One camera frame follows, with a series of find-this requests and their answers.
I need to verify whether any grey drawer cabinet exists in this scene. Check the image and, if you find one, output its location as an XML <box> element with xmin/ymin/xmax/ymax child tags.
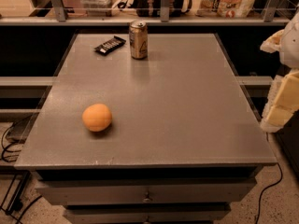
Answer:
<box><xmin>16</xmin><ymin>34</ymin><xmax>276</xmax><ymax>224</ymax></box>

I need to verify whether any black cables left floor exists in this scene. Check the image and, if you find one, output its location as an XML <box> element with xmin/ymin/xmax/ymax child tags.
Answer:
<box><xmin>0</xmin><ymin>114</ymin><xmax>43</xmax><ymax>224</ymax></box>

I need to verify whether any orange fruit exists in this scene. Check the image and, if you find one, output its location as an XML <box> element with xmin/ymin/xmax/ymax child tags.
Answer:
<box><xmin>82</xmin><ymin>104</ymin><xmax>112</xmax><ymax>132</ymax></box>

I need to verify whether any black rxbar chocolate wrapper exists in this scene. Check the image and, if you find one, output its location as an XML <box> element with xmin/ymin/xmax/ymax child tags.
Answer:
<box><xmin>94</xmin><ymin>36</ymin><xmax>126</xmax><ymax>56</ymax></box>

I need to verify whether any gold soda can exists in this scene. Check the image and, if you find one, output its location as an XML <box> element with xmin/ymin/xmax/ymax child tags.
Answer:
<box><xmin>129</xmin><ymin>21</ymin><xmax>148</xmax><ymax>59</ymax></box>

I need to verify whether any black floor cable right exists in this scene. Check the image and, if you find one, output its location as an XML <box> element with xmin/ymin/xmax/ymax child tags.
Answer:
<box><xmin>253</xmin><ymin>162</ymin><xmax>284</xmax><ymax>224</ymax></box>

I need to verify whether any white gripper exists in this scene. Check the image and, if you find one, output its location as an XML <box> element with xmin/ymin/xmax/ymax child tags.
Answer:
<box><xmin>260</xmin><ymin>13</ymin><xmax>299</xmax><ymax>133</ymax></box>

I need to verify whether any metal drawer knob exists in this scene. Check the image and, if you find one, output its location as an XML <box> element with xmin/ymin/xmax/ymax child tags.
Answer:
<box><xmin>143</xmin><ymin>193</ymin><xmax>152</xmax><ymax>203</ymax></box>

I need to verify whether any metal railing shelf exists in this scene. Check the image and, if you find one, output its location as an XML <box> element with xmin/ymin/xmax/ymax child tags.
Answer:
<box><xmin>0</xmin><ymin>0</ymin><xmax>298</xmax><ymax>26</ymax></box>

